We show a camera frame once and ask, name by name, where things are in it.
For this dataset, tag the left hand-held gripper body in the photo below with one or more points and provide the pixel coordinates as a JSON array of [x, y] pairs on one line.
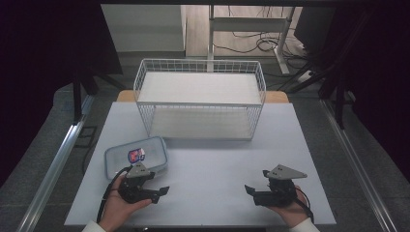
[[133, 187]]

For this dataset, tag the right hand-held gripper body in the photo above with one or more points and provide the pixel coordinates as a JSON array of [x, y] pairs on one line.
[[283, 188]]

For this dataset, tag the clear plastic food container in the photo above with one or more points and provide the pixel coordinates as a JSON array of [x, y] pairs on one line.
[[146, 153]]

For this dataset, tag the person's right hand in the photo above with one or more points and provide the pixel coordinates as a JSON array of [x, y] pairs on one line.
[[295, 211]]

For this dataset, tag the person's left hand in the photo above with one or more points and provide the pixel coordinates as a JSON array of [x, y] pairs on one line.
[[117, 209]]

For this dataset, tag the wooden table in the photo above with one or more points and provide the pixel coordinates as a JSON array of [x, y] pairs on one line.
[[278, 96]]

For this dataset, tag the black metal stand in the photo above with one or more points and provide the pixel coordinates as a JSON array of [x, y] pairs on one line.
[[338, 103], [77, 96]]

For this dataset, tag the white power strip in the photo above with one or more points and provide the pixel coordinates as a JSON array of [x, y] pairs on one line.
[[306, 76]]

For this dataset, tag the black curtain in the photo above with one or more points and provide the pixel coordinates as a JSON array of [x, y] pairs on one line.
[[383, 74], [38, 64]]

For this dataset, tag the white cabinet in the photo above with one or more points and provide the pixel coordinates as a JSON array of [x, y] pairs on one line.
[[143, 27]]

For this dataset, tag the aluminium rail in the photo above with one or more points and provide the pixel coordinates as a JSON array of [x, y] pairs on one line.
[[357, 167], [53, 170]]

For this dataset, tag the white metal desk frame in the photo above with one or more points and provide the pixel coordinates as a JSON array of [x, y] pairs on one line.
[[248, 24]]

